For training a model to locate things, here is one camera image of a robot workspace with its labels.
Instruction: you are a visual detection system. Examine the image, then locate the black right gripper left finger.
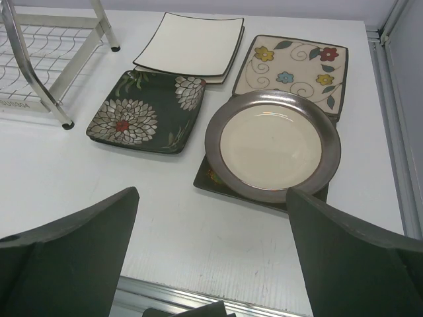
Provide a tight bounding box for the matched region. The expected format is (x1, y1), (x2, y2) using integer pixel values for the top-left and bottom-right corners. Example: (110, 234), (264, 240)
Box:
(1, 187), (139, 316)

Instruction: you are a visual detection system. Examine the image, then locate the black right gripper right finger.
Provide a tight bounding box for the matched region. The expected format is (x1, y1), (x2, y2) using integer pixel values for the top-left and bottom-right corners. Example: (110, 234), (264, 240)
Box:
(286, 188), (422, 316)

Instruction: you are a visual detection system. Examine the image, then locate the round silver-rimmed cream plate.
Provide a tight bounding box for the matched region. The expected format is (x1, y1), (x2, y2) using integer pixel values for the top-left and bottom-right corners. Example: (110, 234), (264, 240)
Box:
(204, 90), (341, 203)

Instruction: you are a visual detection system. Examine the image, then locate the dark square teal-centre plate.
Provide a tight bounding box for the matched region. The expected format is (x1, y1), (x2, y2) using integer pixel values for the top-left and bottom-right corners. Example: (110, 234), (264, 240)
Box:
(193, 154), (330, 214)

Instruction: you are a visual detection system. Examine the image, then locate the stainless steel dish rack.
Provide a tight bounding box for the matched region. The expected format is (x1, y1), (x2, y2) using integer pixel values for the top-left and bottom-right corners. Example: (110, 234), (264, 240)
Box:
(1, 1), (120, 130)

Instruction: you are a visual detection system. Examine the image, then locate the black chrysanthemum square plate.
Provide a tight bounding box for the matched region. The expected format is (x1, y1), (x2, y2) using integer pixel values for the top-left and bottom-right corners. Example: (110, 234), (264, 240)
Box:
(86, 69), (206, 154)

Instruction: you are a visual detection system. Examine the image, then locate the cream floral square plate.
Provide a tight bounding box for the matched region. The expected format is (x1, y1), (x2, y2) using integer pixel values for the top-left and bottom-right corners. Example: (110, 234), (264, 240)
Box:
(232, 34), (349, 122)

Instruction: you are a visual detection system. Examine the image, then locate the aluminium frame rail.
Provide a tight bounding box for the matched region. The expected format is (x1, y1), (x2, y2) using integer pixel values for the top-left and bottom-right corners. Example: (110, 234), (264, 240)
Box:
(367, 1), (422, 239)

